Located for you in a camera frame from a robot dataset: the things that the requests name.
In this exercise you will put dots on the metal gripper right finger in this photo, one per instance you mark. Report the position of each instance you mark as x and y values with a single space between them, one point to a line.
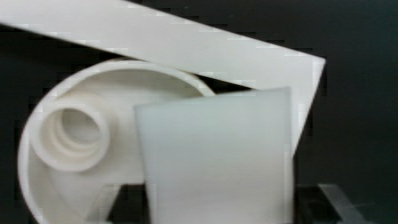
324 206

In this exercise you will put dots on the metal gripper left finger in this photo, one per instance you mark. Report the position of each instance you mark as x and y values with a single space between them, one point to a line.
120 206

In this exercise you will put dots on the white stool leg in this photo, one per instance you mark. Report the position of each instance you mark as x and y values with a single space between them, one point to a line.
216 143

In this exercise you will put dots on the white L-shaped fence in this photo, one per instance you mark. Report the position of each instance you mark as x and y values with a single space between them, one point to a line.
129 29

